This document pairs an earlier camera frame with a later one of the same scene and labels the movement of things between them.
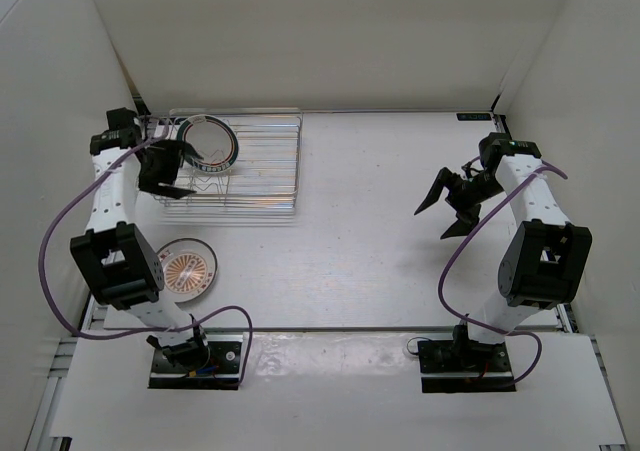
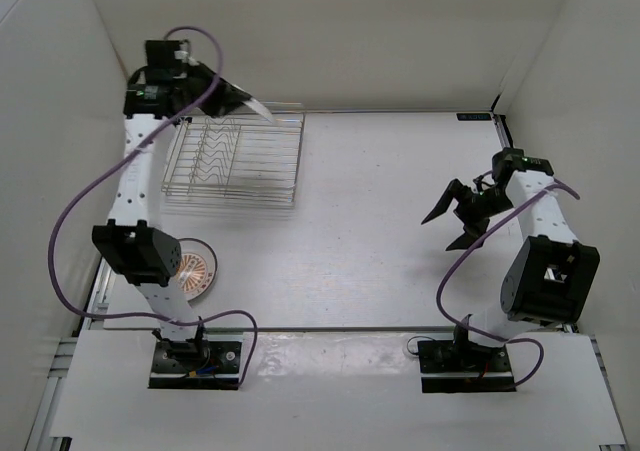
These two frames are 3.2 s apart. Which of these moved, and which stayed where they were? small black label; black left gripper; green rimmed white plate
Moved: black left gripper; green rimmed white plate
Stayed: small black label
